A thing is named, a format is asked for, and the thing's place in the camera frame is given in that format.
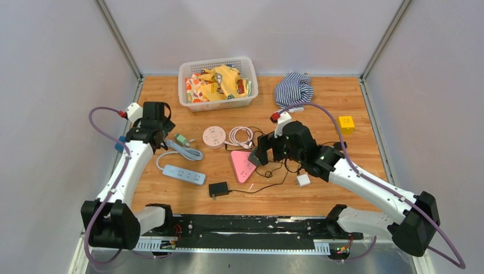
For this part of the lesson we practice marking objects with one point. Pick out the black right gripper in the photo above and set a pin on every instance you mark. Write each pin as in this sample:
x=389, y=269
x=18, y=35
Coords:
x=267, y=141

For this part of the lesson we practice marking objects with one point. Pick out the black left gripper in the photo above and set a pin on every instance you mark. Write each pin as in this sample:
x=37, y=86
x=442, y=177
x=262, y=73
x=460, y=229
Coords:
x=166, y=126

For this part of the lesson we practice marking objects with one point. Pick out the dark green adapter plug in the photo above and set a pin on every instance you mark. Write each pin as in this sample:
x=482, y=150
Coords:
x=254, y=160

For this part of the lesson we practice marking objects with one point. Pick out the pink triangular power strip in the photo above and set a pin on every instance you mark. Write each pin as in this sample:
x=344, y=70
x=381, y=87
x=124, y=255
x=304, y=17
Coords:
x=242, y=167

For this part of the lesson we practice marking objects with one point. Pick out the blue cube socket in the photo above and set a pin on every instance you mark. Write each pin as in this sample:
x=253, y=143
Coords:
x=119, y=146

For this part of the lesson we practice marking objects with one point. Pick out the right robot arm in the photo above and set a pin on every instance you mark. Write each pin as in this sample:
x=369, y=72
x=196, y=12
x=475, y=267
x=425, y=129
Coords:
x=408, y=219

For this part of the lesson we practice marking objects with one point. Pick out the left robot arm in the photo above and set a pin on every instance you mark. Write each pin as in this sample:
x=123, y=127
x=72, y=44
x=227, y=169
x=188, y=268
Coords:
x=108, y=219

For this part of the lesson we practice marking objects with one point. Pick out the small black plug adapter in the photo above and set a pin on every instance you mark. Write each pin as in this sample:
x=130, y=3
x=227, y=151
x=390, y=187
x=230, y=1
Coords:
x=340, y=146

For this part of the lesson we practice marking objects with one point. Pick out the green USB charger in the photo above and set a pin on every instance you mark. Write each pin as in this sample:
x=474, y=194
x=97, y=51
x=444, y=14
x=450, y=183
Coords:
x=183, y=141

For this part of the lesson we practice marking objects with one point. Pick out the round pink power strip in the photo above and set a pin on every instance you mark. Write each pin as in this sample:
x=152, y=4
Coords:
x=214, y=137

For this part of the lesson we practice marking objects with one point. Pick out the white cube charger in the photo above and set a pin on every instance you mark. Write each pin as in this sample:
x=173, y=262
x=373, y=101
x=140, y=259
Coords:
x=303, y=180

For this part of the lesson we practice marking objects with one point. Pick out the blue white striped cloth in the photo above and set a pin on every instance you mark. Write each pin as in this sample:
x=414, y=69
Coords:
x=294, y=88

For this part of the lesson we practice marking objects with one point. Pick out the white power strip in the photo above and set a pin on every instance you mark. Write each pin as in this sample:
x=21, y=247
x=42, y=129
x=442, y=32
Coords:
x=184, y=175

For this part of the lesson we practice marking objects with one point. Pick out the white plastic basket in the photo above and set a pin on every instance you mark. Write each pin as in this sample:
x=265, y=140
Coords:
x=243, y=64

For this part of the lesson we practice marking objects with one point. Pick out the black power adapter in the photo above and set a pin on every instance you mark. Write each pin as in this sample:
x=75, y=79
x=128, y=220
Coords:
x=218, y=189

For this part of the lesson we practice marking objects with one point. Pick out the yellow patterned clothes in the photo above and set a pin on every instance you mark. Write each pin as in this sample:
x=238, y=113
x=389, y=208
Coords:
x=219, y=83

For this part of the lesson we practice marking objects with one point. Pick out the yellow cube socket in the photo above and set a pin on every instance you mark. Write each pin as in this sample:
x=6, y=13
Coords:
x=346, y=124

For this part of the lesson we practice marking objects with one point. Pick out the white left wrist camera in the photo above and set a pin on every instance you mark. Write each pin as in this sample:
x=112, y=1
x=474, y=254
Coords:
x=134, y=112

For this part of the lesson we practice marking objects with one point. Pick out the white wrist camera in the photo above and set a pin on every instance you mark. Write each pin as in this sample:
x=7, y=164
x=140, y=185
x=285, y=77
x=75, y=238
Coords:
x=134, y=112
x=280, y=120

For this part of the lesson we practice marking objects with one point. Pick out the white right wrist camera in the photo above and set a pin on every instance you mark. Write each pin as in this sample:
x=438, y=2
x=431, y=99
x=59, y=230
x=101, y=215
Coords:
x=280, y=120

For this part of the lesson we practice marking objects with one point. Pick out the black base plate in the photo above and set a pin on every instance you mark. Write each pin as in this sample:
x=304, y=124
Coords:
x=249, y=232

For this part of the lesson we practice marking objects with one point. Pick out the aluminium frame rail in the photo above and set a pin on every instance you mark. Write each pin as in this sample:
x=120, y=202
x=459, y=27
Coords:
x=118, y=37

